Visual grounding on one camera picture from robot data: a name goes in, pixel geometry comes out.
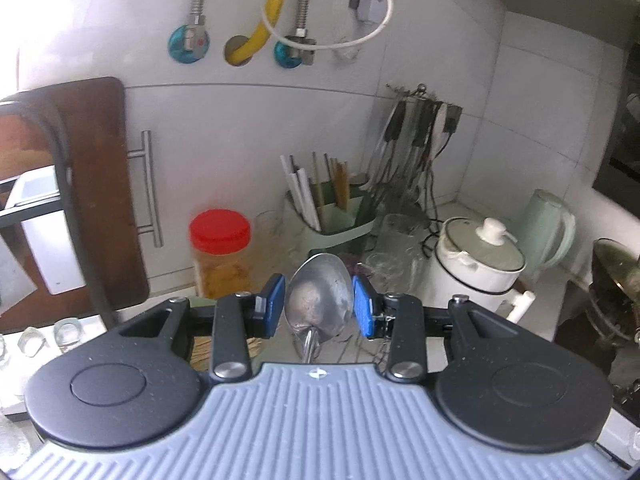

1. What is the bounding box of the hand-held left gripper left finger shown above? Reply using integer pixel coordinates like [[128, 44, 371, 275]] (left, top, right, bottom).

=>
[[117, 274, 287, 382]]

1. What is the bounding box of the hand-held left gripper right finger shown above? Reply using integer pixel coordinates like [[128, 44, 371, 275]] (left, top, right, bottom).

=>
[[351, 275, 524, 382]]

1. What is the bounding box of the silver hammered spoon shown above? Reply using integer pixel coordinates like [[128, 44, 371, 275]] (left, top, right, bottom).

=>
[[284, 253, 355, 363]]

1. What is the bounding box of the row of hanging kitchen utensils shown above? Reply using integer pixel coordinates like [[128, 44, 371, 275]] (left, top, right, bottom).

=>
[[369, 100, 463, 221]]

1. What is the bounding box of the clear drinking glass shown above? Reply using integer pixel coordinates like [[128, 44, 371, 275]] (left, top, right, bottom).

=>
[[365, 252, 426, 301]]

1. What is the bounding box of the tall textured glass tumbler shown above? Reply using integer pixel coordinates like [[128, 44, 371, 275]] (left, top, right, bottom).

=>
[[254, 210, 291, 286]]

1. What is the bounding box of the textured glass pitcher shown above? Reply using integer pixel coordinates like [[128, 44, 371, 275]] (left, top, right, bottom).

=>
[[375, 214, 432, 266]]

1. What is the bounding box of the green utensil holder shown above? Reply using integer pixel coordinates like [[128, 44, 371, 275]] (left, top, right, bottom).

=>
[[284, 187, 379, 256]]

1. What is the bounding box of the plastic jar red lid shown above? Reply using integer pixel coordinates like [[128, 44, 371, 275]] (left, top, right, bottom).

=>
[[189, 208, 252, 300]]

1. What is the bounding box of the white electric cooker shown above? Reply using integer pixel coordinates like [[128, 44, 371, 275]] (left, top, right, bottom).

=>
[[425, 216, 537, 322]]

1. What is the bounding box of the bundle of white chopsticks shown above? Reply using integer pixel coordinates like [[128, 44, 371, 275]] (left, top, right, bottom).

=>
[[279, 154, 322, 233]]

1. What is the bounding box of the bundle of wooden chopsticks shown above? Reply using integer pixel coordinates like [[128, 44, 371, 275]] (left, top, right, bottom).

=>
[[311, 151, 351, 211]]

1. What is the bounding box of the green electric kettle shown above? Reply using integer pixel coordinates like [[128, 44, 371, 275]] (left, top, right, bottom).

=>
[[516, 189, 577, 273]]

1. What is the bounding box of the black induction cooktop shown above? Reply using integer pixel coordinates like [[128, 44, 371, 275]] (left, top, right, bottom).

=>
[[552, 305, 640, 411]]

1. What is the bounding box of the brown cutting board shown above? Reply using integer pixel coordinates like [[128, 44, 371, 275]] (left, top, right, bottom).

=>
[[0, 76, 151, 333]]

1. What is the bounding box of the teal pipe flange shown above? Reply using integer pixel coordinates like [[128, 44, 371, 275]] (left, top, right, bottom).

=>
[[167, 24, 212, 67], [274, 35, 318, 68]]

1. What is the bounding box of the wok with glass lid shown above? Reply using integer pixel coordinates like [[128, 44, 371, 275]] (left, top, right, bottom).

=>
[[582, 239, 640, 348]]

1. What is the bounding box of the white drip tray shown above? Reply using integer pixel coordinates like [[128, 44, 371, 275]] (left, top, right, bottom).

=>
[[0, 355, 38, 418]]

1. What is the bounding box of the metal wall hook rail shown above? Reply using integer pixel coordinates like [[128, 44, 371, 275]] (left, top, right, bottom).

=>
[[386, 82, 463, 111]]

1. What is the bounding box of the white cable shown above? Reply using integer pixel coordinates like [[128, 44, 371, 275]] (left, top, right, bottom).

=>
[[260, 0, 397, 52]]

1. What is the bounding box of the yellow gas hose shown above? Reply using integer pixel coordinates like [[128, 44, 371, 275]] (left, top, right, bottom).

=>
[[223, 0, 292, 67]]

